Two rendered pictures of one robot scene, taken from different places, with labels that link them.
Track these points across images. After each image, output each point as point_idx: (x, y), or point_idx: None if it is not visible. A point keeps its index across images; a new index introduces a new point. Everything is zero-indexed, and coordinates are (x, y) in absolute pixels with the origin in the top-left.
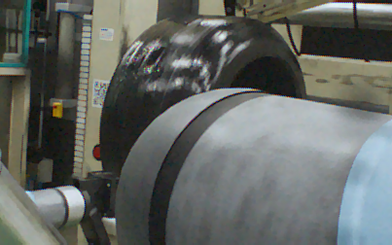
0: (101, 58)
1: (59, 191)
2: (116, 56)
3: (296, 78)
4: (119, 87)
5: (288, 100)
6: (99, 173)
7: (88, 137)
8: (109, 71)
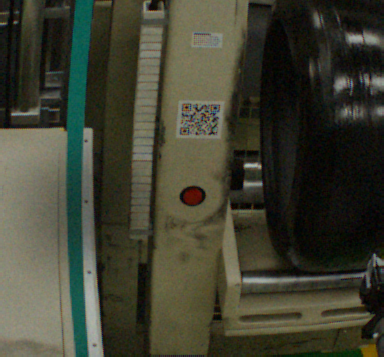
0: (196, 72)
1: (381, 320)
2: (229, 68)
3: None
4: (352, 160)
5: None
6: (381, 276)
7: (168, 180)
8: (215, 88)
